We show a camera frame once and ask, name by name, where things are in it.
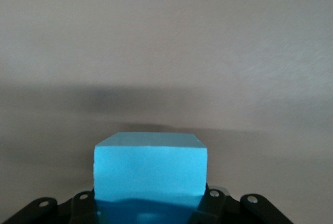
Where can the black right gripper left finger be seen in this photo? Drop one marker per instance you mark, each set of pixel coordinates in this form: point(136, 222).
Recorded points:
point(83, 208)

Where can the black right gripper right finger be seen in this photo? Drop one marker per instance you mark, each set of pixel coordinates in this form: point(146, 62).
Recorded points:
point(216, 208)

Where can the cyan foam cube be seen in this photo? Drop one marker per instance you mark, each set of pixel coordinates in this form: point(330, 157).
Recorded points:
point(151, 169)

